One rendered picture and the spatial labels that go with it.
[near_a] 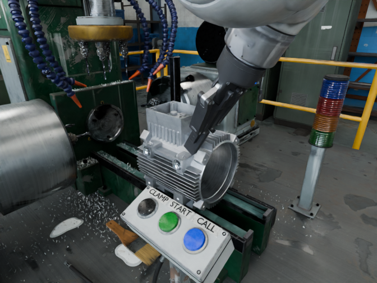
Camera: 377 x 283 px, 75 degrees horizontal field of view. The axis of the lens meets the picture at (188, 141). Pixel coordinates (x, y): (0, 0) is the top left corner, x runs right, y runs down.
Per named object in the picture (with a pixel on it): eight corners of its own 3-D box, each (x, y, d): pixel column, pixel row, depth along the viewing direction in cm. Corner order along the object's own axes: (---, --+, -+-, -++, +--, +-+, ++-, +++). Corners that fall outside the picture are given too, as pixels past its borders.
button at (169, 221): (157, 229, 37) (153, 223, 36) (170, 214, 39) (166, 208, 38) (171, 239, 36) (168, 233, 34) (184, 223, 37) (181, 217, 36)
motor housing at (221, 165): (138, 190, 68) (132, 126, 60) (184, 164, 81) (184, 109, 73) (194, 225, 56) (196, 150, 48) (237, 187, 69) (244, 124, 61)
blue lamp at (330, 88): (316, 96, 64) (320, 79, 62) (322, 92, 68) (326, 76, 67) (341, 100, 61) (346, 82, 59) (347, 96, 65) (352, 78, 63)
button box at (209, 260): (130, 229, 43) (117, 214, 40) (157, 199, 47) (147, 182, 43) (208, 293, 33) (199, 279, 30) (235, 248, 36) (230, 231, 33)
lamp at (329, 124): (308, 128, 68) (312, 113, 66) (316, 123, 72) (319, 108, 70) (332, 134, 64) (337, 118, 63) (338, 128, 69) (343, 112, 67)
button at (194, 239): (182, 247, 34) (178, 241, 33) (194, 229, 36) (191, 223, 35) (198, 259, 33) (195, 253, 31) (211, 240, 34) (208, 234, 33)
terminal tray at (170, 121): (146, 135, 64) (144, 108, 61) (174, 124, 72) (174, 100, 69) (180, 148, 57) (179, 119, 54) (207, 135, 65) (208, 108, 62)
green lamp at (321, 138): (306, 143, 70) (308, 128, 68) (312, 137, 74) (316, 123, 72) (329, 149, 66) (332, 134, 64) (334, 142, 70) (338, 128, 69)
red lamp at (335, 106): (312, 113, 66) (316, 96, 64) (319, 108, 70) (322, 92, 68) (337, 118, 63) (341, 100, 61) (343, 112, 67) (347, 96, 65)
